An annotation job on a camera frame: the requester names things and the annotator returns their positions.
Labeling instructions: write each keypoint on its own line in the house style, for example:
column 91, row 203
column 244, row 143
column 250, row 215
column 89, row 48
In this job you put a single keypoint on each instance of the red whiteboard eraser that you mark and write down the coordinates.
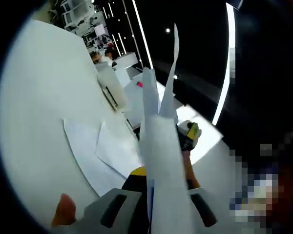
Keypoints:
column 139, row 84

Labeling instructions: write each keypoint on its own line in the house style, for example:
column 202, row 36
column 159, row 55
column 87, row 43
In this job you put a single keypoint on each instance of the white table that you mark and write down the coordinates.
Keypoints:
column 44, row 97

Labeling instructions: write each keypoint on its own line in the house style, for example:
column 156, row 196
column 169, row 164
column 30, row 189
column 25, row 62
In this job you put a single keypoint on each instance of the person's left hand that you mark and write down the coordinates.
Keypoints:
column 64, row 212

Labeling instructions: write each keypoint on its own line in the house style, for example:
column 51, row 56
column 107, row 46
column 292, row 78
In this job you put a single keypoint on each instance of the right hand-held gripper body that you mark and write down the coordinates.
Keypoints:
column 182, row 128

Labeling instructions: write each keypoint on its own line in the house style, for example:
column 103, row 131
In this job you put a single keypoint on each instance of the white desktop printer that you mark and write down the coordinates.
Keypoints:
column 111, row 87

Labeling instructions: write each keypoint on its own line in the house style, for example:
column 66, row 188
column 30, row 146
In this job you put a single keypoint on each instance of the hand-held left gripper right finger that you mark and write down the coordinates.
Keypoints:
column 210, row 207

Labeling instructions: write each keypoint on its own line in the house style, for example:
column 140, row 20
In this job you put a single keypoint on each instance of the long ceiling light strip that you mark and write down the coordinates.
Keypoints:
column 228, row 61
column 141, row 34

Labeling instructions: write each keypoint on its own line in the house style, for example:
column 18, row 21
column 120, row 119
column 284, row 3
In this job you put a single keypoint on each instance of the white printing paper sheet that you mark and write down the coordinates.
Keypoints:
column 161, row 158
column 172, row 80

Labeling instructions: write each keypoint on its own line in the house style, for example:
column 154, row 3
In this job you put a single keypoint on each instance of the pile of white printing papers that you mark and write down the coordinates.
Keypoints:
column 92, row 146

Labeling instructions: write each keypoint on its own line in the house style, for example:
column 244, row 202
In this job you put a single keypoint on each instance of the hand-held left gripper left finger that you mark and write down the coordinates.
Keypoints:
column 134, row 185

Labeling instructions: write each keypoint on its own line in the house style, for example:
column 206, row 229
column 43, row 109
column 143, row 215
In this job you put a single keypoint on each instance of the white mesh office chair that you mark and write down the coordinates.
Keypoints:
column 77, row 12

